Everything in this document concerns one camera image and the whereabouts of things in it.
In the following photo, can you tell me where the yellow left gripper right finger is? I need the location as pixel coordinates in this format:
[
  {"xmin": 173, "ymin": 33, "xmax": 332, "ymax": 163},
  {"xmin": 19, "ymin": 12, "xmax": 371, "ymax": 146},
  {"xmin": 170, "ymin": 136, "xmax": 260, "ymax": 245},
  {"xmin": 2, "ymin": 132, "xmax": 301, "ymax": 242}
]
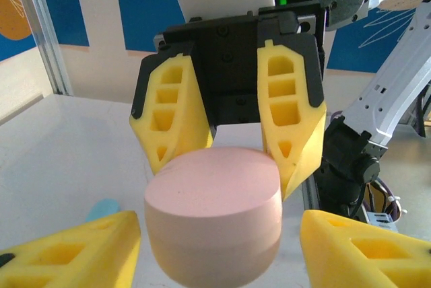
[{"xmin": 299, "ymin": 209, "xmax": 431, "ymax": 288}]

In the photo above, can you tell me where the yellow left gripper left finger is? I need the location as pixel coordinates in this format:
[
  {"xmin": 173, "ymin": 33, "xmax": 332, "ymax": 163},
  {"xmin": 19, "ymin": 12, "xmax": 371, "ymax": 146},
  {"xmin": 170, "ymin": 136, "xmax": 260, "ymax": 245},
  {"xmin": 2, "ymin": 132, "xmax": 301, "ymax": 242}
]
[{"xmin": 0, "ymin": 210, "xmax": 142, "ymax": 288}]

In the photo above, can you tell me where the blue earbud charging case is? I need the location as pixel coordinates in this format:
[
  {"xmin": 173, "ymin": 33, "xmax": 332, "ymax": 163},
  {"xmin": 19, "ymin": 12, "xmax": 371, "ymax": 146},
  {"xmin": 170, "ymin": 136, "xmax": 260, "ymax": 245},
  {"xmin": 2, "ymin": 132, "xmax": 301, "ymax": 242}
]
[{"xmin": 86, "ymin": 199, "xmax": 121, "ymax": 223}]

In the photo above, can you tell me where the pink earbud charging case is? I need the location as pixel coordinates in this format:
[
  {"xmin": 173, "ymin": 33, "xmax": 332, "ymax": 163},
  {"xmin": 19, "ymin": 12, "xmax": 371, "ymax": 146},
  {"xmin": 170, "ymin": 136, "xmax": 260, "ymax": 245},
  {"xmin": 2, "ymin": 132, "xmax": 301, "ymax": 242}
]
[{"xmin": 143, "ymin": 146, "xmax": 283, "ymax": 287}]

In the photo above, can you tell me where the aluminium frame post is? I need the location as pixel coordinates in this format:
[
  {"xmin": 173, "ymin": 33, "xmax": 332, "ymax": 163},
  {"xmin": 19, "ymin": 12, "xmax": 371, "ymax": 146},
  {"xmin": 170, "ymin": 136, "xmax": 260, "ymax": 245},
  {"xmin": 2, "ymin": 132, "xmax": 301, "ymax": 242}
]
[{"xmin": 15, "ymin": 0, "xmax": 74, "ymax": 96}]

